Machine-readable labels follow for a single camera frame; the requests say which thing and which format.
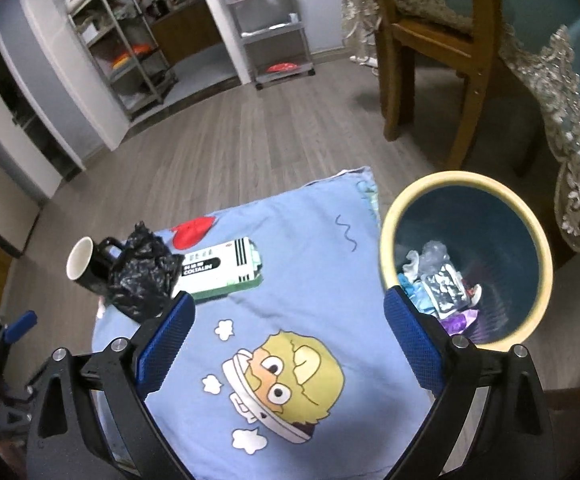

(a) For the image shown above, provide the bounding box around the white power strip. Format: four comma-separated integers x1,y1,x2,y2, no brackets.
350,55,378,68

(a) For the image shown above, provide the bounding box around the green white toothpaste box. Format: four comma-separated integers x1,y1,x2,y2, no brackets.
171,236,263,300

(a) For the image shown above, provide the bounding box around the wooden chair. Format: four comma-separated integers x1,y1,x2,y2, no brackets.
377,0,502,169

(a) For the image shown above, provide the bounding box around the yellow rimmed blue trash bin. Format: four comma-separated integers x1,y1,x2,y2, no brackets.
379,171,554,352

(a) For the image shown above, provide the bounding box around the black mug white inside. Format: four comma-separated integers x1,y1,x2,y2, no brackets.
66,236,125,297

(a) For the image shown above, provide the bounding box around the grey wheeled shelf cart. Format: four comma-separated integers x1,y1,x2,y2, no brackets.
224,0,315,90

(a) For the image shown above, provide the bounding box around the teal lace tablecloth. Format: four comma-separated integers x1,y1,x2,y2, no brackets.
342,0,580,254

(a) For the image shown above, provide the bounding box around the black plastic bag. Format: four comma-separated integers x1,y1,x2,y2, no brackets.
104,221,183,324

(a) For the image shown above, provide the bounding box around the metal storage rack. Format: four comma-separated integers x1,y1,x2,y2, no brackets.
64,0,176,119

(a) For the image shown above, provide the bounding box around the blue cartoon cloth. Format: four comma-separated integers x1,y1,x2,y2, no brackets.
91,164,437,480

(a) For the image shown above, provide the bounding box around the trash pile inside bin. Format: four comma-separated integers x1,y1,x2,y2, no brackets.
397,240,483,336

